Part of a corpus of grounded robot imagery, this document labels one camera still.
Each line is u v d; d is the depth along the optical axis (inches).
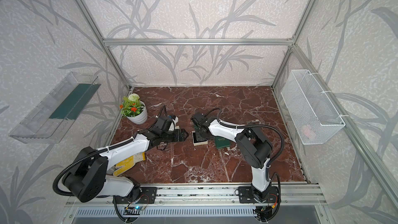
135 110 35.0
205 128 26.2
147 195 28.5
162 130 26.9
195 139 32.5
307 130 28.8
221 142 35.0
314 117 24.3
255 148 19.1
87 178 16.5
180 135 30.8
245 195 29.0
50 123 25.3
